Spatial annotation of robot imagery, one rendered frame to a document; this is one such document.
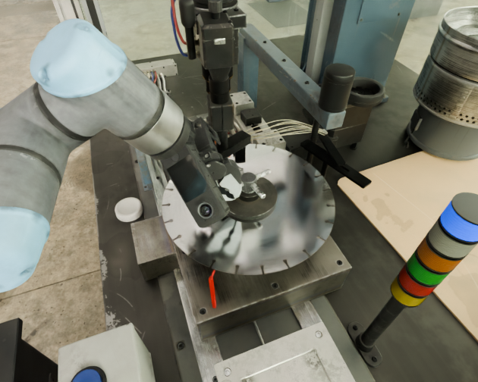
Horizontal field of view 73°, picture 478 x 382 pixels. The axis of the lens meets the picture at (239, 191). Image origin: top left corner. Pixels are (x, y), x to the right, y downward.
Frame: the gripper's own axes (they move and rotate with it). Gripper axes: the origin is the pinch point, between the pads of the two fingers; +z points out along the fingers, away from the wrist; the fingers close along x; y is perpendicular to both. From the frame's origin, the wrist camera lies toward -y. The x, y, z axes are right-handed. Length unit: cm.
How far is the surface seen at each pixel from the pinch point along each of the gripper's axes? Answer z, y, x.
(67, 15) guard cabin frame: 4, 112, 43
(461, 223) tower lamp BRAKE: -9.4, -20.6, -25.2
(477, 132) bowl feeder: 51, 12, -58
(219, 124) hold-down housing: -7.9, 9.3, -4.1
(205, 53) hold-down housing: -19.3, 11.3, -9.0
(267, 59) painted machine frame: 13.9, 41.1, -16.3
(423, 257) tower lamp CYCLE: -2.9, -21.4, -21.3
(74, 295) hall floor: 60, 28, 108
